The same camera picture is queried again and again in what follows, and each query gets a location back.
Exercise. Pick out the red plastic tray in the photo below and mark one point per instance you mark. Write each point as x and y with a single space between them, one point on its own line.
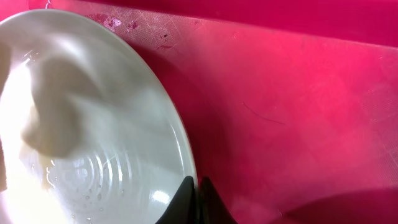
290 106

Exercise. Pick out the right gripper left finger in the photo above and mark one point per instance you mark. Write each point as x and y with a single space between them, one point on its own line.
182 207

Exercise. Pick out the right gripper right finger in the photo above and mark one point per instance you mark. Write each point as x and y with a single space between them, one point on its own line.
212 208

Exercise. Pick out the white front plate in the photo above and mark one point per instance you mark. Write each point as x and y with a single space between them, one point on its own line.
88 132

